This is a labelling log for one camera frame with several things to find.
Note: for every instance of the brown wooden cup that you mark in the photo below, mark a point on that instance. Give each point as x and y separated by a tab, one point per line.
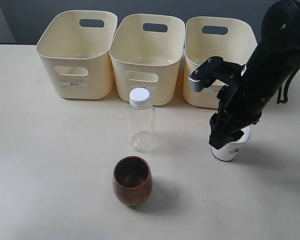
132	181

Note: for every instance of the clear plastic bottle white cap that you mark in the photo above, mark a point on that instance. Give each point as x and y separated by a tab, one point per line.
140	115

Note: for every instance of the left cream plastic bin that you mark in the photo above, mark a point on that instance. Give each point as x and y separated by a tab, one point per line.
74	50

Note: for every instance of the middle cream plastic bin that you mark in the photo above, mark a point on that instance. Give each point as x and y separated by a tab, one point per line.
146	51

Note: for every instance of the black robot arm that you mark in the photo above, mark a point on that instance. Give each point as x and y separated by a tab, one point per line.
280	36

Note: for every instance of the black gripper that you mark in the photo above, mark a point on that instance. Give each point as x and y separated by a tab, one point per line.
242	102

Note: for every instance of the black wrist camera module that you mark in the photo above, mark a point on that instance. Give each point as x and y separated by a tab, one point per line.
206	72

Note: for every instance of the right cream plastic bin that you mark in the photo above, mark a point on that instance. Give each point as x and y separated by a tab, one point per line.
207	36

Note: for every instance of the cream plastic bin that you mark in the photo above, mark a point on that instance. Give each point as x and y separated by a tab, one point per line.
146	51
74	50
207	36

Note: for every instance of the white paper cup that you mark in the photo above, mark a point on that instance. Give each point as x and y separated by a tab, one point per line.
230	150

